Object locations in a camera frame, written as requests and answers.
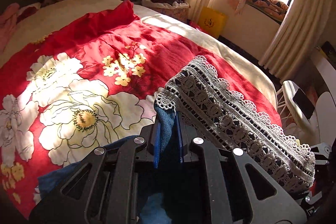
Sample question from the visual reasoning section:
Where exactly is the pink quilt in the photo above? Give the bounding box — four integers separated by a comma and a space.
0, 3, 21, 52

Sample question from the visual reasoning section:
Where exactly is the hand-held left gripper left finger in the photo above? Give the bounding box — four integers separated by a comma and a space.
29, 119, 161, 224

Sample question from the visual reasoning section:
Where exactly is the yellow paper bag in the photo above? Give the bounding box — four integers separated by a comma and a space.
198, 6, 228, 39

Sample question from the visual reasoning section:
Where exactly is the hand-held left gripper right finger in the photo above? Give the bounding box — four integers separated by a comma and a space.
175, 112, 308, 224

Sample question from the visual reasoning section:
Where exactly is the dark red garment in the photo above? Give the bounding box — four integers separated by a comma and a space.
16, 3, 42, 23

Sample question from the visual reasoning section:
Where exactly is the white chair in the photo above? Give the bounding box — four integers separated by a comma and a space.
275, 80, 322, 136

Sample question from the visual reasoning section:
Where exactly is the laundry basket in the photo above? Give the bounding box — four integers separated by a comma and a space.
142, 0, 190, 24

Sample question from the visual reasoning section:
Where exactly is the white furniture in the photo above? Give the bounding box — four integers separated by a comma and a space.
314, 42, 336, 147

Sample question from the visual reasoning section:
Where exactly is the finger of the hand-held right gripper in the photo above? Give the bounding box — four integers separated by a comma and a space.
310, 143, 332, 165
297, 186, 324, 214

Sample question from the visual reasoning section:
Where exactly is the red floral bedspread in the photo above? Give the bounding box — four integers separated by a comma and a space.
0, 0, 283, 219

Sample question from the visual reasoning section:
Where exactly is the blue denim pants lace hem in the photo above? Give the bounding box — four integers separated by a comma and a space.
37, 55, 316, 224

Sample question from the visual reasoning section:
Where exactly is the black phone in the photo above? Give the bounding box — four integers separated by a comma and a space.
292, 88, 315, 120

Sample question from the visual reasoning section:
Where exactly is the beige curtain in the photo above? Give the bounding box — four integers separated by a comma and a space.
259, 0, 336, 84

